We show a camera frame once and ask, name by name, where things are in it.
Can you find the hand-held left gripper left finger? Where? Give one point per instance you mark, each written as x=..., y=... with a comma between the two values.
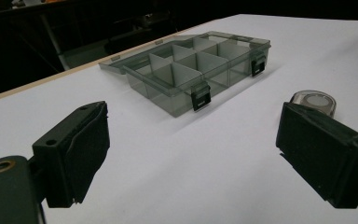
x=71, y=152

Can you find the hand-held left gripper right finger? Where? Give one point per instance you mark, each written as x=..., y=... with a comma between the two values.
x=326, y=155

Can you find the small round clear container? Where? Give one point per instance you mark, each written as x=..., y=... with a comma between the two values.
x=316, y=102

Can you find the grey transparent compartment box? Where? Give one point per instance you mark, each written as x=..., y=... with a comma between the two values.
x=186, y=67

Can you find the white metal stand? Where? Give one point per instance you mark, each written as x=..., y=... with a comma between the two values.
x=54, y=40

